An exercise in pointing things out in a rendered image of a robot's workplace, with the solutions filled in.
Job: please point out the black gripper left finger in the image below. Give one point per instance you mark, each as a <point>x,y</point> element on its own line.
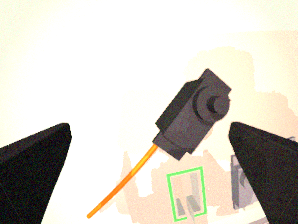
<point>29,171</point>

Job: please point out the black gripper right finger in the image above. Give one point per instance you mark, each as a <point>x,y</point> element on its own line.
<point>270,163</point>

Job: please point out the dark grey micro servo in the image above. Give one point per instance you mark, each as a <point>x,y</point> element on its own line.
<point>185,122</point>

